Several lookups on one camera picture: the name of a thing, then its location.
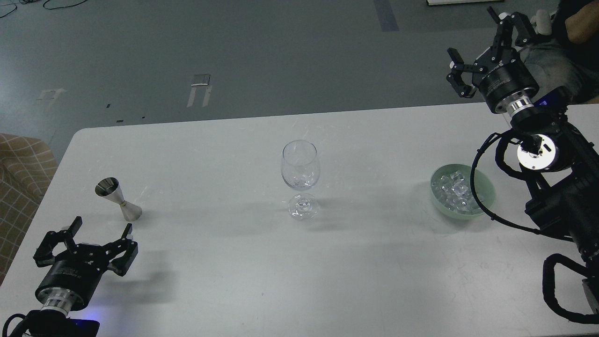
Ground clear wine glass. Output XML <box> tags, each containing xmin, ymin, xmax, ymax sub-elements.
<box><xmin>280</xmin><ymin>140</ymin><xmax>321</xmax><ymax>220</ymax></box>

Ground clear ice cubes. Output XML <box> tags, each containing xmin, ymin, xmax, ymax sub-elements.
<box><xmin>431</xmin><ymin>170</ymin><xmax>482</xmax><ymax>215</ymax></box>

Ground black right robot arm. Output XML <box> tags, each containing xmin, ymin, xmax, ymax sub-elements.
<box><xmin>446</xmin><ymin>7</ymin><xmax>599</xmax><ymax>324</ymax></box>

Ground green glass bowl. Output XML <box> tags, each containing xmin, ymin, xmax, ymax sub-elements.
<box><xmin>429</xmin><ymin>163</ymin><xmax>497</xmax><ymax>220</ymax></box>

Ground steel cocktail jigger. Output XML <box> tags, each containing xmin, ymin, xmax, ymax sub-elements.
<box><xmin>95</xmin><ymin>177</ymin><xmax>143</xmax><ymax>222</ymax></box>

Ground beige checkered sofa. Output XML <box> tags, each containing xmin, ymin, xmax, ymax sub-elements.
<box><xmin>0</xmin><ymin>133</ymin><xmax>58</xmax><ymax>282</ymax></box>

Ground person in black shirt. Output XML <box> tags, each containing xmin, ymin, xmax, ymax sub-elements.
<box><xmin>524</xmin><ymin>0</ymin><xmax>599</xmax><ymax>104</ymax></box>

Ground black floor cable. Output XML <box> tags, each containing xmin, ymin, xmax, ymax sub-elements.
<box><xmin>0</xmin><ymin>0</ymin><xmax>88</xmax><ymax>19</ymax></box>

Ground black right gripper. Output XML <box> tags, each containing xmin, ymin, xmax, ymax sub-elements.
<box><xmin>446</xmin><ymin>6</ymin><xmax>546</xmax><ymax>114</ymax></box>

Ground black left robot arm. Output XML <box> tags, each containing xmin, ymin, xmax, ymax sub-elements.
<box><xmin>1</xmin><ymin>216</ymin><xmax>139</xmax><ymax>337</ymax></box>

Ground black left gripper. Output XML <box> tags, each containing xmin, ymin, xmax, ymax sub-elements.
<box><xmin>33</xmin><ymin>216</ymin><xmax>139</xmax><ymax>311</ymax></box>

